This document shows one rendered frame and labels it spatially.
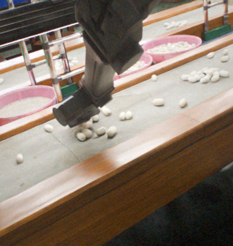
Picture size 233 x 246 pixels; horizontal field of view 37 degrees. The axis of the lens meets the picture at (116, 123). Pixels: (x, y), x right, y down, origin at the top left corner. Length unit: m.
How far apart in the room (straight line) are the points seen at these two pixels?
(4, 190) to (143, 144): 0.35
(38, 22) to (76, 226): 0.51
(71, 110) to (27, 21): 0.25
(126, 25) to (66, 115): 0.49
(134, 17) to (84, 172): 0.49
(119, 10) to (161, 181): 0.59
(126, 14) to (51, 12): 0.58
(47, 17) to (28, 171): 0.40
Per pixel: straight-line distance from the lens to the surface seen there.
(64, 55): 1.46
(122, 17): 0.40
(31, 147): 1.03
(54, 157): 0.95
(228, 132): 1.04
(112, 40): 0.44
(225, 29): 2.04
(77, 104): 0.87
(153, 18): 2.20
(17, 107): 1.35
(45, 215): 0.76
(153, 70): 1.34
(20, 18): 0.94
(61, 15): 0.97
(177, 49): 1.64
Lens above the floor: 1.23
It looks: 28 degrees down
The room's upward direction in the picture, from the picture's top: 10 degrees counter-clockwise
